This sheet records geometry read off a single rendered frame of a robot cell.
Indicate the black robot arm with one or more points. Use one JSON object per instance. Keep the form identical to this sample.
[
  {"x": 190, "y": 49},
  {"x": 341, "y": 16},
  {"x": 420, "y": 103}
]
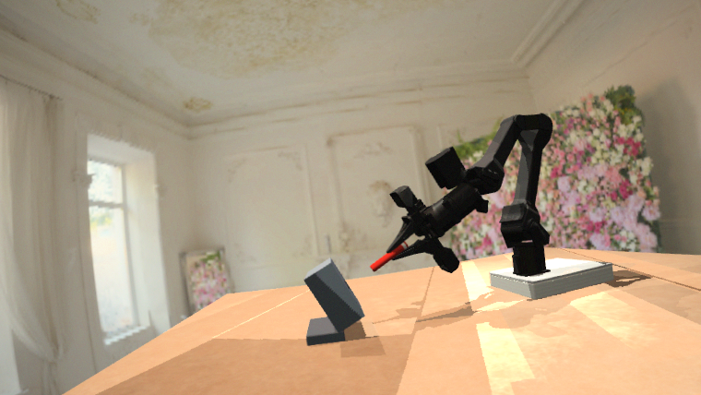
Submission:
[{"x": 521, "y": 220}]

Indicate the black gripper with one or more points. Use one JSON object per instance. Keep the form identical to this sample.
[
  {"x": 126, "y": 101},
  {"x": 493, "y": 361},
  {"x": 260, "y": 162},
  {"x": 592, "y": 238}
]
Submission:
[{"x": 436, "y": 221}]

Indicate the red peg with white band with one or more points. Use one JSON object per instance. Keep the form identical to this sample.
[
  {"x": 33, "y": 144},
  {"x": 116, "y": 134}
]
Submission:
[{"x": 383, "y": 260}]

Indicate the grey sloped panel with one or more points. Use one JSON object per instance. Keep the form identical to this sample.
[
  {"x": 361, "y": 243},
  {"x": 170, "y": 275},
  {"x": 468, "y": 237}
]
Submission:
[{"x": 337, "y": 300}]

